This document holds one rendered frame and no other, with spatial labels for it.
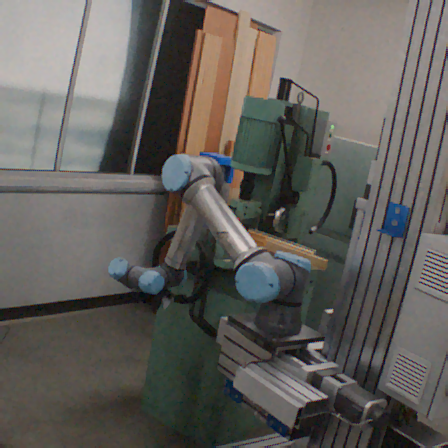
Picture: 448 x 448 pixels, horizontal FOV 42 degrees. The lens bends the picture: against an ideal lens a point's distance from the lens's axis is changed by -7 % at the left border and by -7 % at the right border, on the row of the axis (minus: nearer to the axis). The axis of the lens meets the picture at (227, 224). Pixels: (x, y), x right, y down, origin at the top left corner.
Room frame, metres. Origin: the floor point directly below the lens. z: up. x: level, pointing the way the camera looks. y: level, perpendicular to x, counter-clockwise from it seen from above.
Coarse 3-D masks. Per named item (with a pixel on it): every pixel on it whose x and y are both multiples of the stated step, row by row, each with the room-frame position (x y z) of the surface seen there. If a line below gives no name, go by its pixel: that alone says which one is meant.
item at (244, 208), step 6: (234, 198) 2.59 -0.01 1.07; (234, 204) 2.57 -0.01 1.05; (240, 204) 2.56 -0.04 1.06; (246, 204) 2.57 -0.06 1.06; (252, 204) 2.60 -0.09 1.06; (258, 204) 2.64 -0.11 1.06; (234, 210) 2.57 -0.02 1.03; (240, 210) 2.56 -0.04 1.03; (246, 210) 2.57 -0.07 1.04; (252, 210) 2.61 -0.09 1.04; (240, 216) 2.55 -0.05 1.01; (246, 216) 2.58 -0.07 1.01; (252, 216) 2.62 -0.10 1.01
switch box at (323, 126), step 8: (320, 120) 2.76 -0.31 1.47; (328, 120) 2.75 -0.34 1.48; (320, 128) 2.76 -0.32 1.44; (328, 128) 2.76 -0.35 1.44; (320, 136) 2.75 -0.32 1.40; (328, 136) 2.77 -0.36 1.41; (312, 144) 2.77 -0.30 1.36; (320, 144) 2.75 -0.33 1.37; (328, 144) 2.78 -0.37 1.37; (312, 152) 2.77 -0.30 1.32; (320, 152) 2.74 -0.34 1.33; (328, 152) 2.80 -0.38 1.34
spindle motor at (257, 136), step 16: (256, 112) 2.53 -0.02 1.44; (272, 112) 2.53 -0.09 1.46; (240, 128) 2.57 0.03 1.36; (256, 128) 2.52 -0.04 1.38; (272, 128) 2.54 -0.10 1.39; (240, 144) 2.55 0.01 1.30; (256, 144) 2.53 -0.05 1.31; (272, 144) 2.56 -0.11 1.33; (240, 160) 2.54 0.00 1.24; (256, 160) 2.53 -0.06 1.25; (272, 160) 2.58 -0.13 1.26
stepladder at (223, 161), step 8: (200, 152) 3.55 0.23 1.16; (208, 152) 3.59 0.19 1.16; (216, 160) 3.46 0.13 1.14; (224, 160) 3.48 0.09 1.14; (224, 168) 3.58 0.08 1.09; (232, 168) 3.58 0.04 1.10; (224, 176) 3.58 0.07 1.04; (232, 176) 3.59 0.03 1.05; (224, 184) 3.58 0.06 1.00; (224, 192) 3.58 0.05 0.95; (224, 200) 3.59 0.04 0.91
